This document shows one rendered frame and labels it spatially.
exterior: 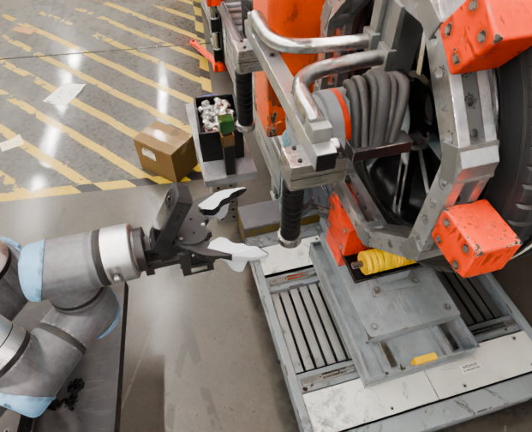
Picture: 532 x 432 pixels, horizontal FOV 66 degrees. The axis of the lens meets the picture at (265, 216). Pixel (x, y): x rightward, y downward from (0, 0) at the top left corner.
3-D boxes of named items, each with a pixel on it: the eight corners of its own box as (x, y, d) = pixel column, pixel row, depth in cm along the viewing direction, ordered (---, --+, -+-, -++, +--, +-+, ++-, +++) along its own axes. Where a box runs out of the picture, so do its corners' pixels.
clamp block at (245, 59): (281, 69, 84) (282, 44, 80) (238, 75, 82) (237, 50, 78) (274, 57, 87) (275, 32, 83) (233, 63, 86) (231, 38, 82)
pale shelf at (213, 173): (257, 178, 132) (257, 171, 129) (206, 188, 129) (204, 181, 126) (230, 103, 158) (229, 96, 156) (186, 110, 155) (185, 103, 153)
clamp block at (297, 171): (345, 182, 63) (350, 155, 59) (289, 193, 61) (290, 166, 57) (333, 160, 66) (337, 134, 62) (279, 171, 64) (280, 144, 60)
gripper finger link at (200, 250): (240, 246, 65) (192, 231, 67) (240, 239, 64) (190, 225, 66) (228, 269, 62) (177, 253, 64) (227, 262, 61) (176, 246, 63)
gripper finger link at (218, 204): (235, 200, 77) (200, 229, 73) (232, 177, 73) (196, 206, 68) (247, 207, 76) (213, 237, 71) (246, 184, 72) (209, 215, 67)
